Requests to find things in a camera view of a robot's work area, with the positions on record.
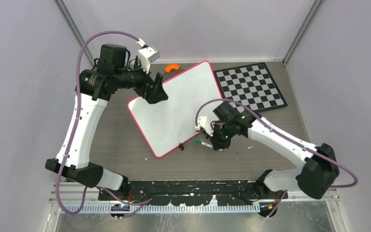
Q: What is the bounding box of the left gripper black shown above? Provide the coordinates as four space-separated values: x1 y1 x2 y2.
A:
115 56 169 103

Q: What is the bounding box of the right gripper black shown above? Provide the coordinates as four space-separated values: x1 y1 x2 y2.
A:
206 121 235 149

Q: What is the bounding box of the green whiteboard marker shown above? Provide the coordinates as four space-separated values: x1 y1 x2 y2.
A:
193 138 213 148

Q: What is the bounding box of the whiteboard with pink frame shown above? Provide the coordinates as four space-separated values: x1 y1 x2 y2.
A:
127 60 222 158

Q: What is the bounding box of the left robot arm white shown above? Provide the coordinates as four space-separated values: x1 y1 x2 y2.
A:
45 43 169 200

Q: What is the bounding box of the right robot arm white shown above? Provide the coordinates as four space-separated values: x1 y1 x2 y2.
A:
208 102 340 199

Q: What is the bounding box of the grey studded baseplate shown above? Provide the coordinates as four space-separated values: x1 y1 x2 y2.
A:
163 69 183 79

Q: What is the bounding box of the orange curved piece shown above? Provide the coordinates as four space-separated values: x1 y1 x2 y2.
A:
164 64 180 73

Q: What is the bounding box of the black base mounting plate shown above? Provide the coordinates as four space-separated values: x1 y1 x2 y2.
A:
98 180 283 206

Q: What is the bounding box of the black white chessboard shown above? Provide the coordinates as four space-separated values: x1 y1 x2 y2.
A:
214 62 287 112

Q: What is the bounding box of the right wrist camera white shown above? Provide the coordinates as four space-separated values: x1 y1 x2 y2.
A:
194 116 215 137

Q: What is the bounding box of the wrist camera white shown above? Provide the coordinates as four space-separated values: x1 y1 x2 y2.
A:
194 116 215 137
137 39 160 74

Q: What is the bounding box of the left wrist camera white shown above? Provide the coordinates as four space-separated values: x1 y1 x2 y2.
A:
137 39 160 74

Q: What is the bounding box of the aluminium slotted rail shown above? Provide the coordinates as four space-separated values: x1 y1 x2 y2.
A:
60 203 263 214

